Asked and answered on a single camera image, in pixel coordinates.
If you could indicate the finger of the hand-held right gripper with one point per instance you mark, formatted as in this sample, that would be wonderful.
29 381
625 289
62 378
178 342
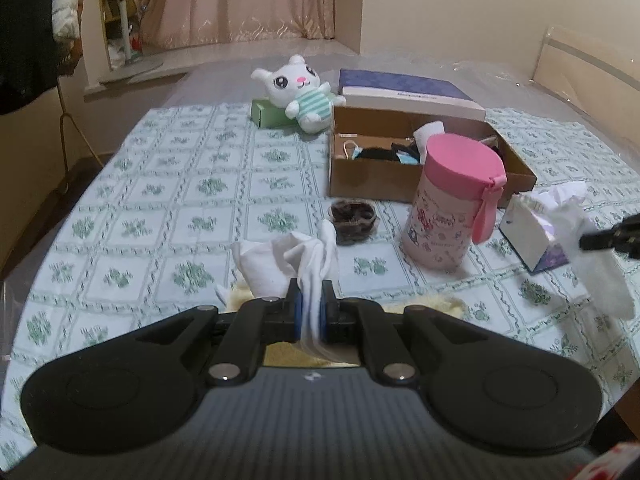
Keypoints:
607 240

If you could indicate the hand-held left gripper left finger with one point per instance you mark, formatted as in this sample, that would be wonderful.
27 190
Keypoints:
298 317

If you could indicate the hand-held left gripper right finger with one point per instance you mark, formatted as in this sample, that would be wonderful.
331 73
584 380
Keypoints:
324 317

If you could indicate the white tissue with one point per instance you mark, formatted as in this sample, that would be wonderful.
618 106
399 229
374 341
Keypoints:
595 280

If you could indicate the cardboard box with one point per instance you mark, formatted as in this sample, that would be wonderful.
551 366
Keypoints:
370 180

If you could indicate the black fabric piece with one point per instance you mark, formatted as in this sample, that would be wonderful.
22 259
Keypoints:
377 155

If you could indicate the white cloth with dark trim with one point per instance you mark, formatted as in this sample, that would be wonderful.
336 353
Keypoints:
430 132

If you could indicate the yellow fluffy cloth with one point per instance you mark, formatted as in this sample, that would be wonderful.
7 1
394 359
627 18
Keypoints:
400 307

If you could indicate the purple tissue pack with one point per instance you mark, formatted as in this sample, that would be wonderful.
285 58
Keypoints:
530 240

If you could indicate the pink lidded bottle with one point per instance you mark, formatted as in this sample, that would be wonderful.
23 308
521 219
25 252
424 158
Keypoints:
445 210

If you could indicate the light blue face mask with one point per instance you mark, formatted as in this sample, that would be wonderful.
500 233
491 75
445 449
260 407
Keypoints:
352 150

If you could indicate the green box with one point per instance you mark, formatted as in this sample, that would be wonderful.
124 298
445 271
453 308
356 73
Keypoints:
267 112

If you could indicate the red patterned cloth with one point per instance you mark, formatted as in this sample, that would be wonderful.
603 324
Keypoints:
615 465

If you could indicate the white bunny plush toy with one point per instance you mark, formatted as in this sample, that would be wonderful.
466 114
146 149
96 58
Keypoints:
295 90

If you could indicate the plastic wrapped mattress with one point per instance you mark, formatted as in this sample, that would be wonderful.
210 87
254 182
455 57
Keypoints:
225 80

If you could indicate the metal clothes rack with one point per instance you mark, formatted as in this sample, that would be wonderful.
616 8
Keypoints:
64 160

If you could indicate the pink curtain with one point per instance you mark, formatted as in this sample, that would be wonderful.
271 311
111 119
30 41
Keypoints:
225 0

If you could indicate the white padded jacket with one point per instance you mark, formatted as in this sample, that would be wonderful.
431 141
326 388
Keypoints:
65 0

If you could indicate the black padded jacket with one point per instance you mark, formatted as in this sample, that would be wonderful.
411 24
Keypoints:
22 35

